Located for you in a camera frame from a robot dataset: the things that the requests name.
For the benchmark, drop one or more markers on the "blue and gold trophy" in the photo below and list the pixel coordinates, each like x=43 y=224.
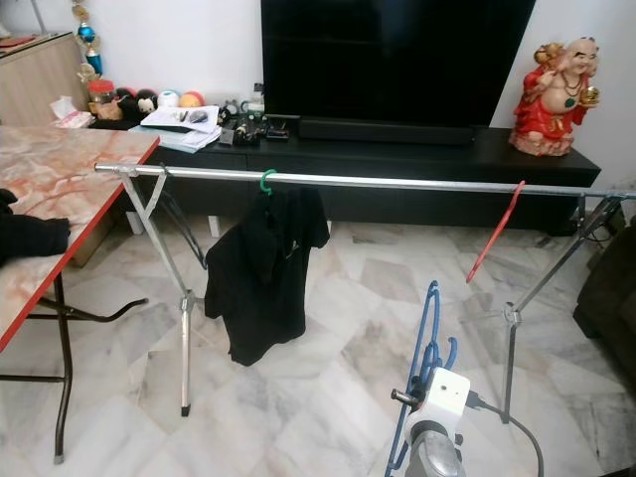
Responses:
x=86 y=38

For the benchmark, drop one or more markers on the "black TV console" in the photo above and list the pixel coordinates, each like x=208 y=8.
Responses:
x=407 y=161

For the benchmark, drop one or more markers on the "red laughing Buddha statue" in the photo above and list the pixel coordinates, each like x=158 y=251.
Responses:
x=555 y=101

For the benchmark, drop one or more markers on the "blue plastic hanger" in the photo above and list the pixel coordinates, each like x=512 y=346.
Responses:
x=429 y=323

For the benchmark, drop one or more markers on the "white paper stack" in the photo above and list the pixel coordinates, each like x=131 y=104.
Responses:
x=177 y=124

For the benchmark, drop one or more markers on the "light wooden cabinet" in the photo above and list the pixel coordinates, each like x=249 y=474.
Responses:
x=40 y=87

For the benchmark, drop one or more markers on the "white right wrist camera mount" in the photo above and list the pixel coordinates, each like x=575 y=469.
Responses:
x=439 y=397

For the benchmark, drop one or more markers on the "clear bottle with green label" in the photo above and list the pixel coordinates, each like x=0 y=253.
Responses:
x=255 y=102

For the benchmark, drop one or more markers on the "red plastic hanger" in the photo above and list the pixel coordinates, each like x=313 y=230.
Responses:
x=495 y=231

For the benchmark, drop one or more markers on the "black soundbar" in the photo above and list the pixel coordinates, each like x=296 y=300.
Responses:
x=388 y=131

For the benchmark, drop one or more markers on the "pink tissue pack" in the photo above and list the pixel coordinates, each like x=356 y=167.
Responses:
x=72 y=117

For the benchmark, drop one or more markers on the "black flat television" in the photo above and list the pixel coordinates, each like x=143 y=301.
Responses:
x=397 y=60

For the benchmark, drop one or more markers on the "black polo shirt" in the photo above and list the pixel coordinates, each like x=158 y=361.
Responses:
x=263 y=273

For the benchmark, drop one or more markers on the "marble-pattern table with red edge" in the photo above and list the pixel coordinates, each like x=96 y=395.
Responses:
x=60 y=169

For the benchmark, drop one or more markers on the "green plastic hanger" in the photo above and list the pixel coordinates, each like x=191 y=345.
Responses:
x=265 y=182

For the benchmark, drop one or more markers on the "silver metal clothes rack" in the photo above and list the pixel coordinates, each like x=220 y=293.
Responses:
x=388 y=181

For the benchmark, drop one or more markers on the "black garment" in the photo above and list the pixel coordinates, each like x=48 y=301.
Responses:
x=30 y=234

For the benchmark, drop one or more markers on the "jar with red lid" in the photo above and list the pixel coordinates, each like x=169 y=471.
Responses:
x=103 y=97

